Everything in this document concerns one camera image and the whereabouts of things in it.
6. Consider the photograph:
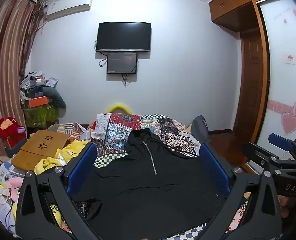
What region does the heap of clutter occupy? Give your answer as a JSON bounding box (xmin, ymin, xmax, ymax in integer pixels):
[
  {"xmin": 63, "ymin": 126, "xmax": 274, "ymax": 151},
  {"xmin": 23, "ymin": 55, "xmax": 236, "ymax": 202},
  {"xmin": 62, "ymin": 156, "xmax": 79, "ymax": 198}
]
[{"xmin": 20, "ymin": 70, "xmax": 59, "ymax": 98}]

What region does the wooden lap table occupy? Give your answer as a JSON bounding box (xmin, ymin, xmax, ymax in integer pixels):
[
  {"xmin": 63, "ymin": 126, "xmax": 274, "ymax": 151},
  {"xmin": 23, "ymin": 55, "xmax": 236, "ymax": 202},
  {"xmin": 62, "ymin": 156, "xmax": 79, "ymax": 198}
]
[{"xmin": 11, "ymin": 129, "xmax": 71, "ymax": 173}]

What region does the pile of papers and books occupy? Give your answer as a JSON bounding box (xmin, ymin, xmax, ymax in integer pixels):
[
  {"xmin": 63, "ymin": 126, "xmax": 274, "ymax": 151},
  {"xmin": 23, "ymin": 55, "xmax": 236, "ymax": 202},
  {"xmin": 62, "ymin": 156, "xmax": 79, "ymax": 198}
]
[{"xmin": 0, "ymin": 160, "xmax": 26, "ymax": 230}]

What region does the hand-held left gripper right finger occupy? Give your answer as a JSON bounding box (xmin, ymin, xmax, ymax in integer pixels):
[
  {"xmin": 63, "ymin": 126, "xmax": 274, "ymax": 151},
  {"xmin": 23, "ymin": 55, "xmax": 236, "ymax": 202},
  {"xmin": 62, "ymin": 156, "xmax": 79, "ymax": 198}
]
[{"xmin": 199, "ymin": 142, "xmax": 282, "ymax": 240}]

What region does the black zip hoodie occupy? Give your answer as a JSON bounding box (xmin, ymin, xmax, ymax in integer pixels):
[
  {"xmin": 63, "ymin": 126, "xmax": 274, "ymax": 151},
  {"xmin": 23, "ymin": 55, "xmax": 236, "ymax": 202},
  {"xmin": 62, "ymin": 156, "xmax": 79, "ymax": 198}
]
[{"xmin": 71, "ymin": 128, "xmax": 230, "ymax": 240}]

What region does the wooden door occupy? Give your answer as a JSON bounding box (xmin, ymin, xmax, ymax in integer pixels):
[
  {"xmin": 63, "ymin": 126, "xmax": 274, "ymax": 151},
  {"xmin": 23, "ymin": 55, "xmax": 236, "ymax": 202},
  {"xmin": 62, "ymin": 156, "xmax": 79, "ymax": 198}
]
[{"xmin": 234, "ymin": 30, "xmax": 263, "ymax": 138}]

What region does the striped curtain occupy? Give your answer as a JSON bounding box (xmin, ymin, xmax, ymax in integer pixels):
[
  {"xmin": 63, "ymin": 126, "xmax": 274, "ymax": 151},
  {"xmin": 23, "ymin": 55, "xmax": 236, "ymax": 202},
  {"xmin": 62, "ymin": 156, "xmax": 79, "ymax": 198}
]
[{"xmin": 0, "ymin": 0, "xmax": 47, "ymax": 170}]

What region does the white heart-print sliding door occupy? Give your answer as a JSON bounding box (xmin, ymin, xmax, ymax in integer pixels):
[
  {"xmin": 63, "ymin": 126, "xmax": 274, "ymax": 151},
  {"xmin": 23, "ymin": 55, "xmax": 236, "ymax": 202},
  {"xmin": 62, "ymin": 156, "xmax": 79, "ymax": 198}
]
[{"xmin": 255, "ymin": 0, "xmax": 296, "ymax": 160}]

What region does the yellow curved headboard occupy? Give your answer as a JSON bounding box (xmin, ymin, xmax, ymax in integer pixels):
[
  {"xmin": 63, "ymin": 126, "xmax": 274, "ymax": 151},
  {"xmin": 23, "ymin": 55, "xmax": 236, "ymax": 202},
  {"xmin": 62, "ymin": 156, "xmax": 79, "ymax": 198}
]
[{"xmin": 106, "ymin": 102, "xmax": 134, "ymax": 114}]

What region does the patchwork bedspread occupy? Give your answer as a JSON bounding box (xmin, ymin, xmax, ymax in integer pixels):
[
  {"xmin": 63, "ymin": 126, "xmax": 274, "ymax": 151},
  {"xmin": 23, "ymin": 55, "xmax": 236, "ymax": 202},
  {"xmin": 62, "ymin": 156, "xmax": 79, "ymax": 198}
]
[{"xmin": 81, "ymin": 112, "xmax": 251, "ymax": 240}]

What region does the person's right hand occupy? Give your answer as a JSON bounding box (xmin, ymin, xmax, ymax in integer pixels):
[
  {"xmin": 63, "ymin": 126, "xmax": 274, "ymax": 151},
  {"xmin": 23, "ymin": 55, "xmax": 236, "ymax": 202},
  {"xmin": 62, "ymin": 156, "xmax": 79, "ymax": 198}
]
[{"xmin": 278, "ymin": 195, "xmax": 292, "ymax": 219}]

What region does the white air conditioner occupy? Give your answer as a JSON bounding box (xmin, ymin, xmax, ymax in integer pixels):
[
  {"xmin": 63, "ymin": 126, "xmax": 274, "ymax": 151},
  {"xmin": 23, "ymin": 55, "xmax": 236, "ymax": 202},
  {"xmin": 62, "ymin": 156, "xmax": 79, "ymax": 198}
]
[{"xmin": 45, "ymin": 0, "xmax": 93, "ymax": 20}]

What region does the red plush flower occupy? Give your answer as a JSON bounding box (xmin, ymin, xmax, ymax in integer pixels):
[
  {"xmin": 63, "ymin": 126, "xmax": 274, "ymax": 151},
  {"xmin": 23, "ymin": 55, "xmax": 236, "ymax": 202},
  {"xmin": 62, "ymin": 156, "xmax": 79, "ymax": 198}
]
[{"xmin": 0, "ymin": 116, "xmax": 26, "ymax": 138}]

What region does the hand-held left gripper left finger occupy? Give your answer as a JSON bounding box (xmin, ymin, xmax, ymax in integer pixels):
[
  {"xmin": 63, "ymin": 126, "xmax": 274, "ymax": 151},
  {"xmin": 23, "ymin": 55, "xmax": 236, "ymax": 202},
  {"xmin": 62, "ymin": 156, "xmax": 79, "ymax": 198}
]
[{"xmin": 15, "ymin": 142, "xmax": 99, "ymax": 240}]

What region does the orange box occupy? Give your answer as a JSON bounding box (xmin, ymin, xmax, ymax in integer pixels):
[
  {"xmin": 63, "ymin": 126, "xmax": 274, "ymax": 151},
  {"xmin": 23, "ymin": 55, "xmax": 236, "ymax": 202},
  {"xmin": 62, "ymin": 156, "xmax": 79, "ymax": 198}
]
[{"xmin": 29, "ymin": 96, "xmax": 49, "ymax": 108}]

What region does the black wall television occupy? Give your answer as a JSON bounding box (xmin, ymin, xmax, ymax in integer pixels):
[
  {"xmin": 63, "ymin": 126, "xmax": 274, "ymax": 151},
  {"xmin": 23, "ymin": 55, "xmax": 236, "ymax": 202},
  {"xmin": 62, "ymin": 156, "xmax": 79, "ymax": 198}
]
[{"xmin": 95, "ymin": 22, "xmax": 152, "ymax": 53}]

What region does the red and white sticker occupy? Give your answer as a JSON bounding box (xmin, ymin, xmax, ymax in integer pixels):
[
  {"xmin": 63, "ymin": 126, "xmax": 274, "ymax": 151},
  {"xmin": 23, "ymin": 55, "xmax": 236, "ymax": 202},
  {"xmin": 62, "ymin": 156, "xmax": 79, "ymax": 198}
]
[{"xmin": 282, "ymin": 54, "xmax": 296, "ymax": 65}]

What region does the wooden wardrobe cabinet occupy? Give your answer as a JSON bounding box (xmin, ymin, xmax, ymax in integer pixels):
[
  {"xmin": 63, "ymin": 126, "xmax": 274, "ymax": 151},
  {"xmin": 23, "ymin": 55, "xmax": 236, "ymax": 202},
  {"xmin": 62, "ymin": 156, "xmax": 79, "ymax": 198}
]
[{"xmin": 209, "ymin": 0, "xmax": 288, "ymax": 140}]

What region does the small wall monitor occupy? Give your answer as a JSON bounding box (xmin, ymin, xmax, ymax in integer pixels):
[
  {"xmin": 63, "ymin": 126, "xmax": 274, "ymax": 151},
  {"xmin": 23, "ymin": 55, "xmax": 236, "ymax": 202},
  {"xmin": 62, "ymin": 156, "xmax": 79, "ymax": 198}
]
[{"xmin": 106, "ymin": 52, "xmax": 138, "ymax": 75}]

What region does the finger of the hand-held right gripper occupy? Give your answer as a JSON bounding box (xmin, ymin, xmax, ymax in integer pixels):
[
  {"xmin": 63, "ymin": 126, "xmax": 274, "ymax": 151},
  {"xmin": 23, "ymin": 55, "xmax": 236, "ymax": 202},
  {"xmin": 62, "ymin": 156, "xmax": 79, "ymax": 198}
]
[
  {"xmin": 268, "ymin": 133, "xmax": 296, "ymax": 152},
  {"xmin": 242, "ymin": 142, "xmax": 296, "ymax": 178}
]

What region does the dark grey cushion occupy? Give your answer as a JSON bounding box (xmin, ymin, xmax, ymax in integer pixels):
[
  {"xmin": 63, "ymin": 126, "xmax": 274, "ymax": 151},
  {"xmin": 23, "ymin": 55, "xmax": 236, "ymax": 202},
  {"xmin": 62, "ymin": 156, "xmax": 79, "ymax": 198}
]
[{"xmin": 41, "ymin": 86, "xmax": 66, "ymax": 109}]

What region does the beige striped cloth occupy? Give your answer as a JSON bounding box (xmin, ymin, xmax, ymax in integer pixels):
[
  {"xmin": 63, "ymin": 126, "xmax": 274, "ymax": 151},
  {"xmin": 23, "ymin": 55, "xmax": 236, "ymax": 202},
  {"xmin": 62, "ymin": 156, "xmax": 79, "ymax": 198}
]
[{"xmin": 46, "ymin": 122, "xmax": 91, "ymax": 140}]

